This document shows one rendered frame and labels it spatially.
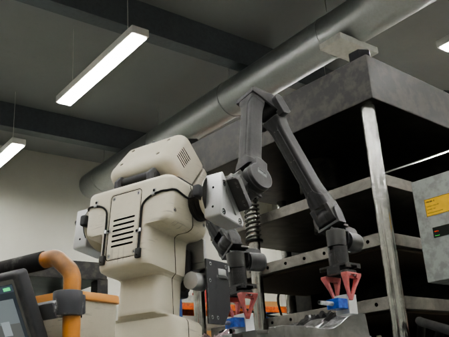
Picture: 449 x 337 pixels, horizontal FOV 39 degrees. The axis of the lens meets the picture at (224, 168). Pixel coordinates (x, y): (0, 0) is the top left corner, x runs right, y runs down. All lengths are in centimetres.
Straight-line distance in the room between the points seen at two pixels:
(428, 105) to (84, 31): 448
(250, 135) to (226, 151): 142
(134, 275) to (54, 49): 569
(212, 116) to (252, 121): 522
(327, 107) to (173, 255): 137
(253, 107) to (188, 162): 31
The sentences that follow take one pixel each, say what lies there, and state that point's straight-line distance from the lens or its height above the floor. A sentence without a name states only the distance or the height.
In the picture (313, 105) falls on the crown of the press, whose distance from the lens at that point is 283.
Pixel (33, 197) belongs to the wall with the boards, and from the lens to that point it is 963.
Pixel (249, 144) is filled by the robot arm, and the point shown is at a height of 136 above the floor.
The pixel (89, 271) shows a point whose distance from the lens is 656.
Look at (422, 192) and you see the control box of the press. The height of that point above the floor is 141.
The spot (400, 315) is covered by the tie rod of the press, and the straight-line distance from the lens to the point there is 247.
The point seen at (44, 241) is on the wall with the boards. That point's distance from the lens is 953.
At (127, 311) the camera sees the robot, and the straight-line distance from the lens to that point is 159.
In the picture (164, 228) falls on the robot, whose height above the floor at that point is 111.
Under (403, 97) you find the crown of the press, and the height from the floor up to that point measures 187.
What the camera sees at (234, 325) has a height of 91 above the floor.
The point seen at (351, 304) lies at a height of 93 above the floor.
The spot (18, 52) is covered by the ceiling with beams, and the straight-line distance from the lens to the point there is 726.
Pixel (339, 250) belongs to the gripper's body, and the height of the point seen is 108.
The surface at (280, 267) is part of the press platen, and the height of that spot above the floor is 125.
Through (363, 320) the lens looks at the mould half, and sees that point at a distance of 208.
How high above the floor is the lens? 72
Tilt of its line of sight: 20 degrees up
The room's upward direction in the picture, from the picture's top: 4 degrees counter-clockwise
